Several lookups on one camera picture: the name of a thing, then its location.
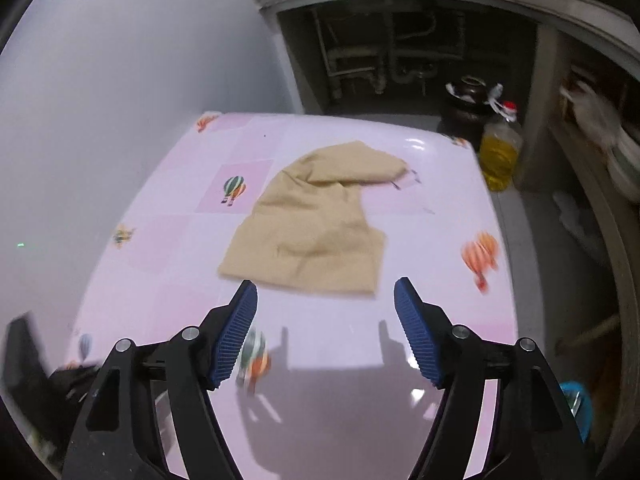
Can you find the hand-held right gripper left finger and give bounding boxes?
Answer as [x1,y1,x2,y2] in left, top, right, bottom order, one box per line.
[61,280,259,480]

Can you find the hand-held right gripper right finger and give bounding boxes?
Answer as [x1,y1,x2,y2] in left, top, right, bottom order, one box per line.
[393,276,588,480]

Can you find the beige cloth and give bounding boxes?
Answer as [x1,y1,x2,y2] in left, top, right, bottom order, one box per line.
[217,141,411,297]

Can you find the blue mesh trash basket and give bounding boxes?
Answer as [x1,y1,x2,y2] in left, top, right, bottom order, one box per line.
[559,381,595,443]

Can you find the pink balloon print tablecloth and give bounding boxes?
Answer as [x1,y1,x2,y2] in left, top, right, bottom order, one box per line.
[65,111,518,480]

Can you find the wooden stick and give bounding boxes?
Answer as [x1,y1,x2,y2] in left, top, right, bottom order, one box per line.
[555,312,621,356]

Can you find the white rag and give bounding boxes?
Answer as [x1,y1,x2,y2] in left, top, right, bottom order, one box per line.
[552,192,608,261]

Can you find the yellow cooking oil bottle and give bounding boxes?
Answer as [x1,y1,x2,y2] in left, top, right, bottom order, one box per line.
[479,101,523,192]

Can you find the perforated metal shelf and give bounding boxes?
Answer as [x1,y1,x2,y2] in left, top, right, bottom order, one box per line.
[547,110,640,461]

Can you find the dark ceramic jar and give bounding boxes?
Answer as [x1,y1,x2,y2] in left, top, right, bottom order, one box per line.
[440,75,493,148]

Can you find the metal drain pipes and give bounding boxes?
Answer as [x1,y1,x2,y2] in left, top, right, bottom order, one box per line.
[312,7,466,101]

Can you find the crumpled white plastic bag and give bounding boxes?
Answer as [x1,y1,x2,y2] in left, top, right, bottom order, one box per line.
[560,80,626,146]

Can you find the grey kitchen counter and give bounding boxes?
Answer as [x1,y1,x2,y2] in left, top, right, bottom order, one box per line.
[240,0,640,61]

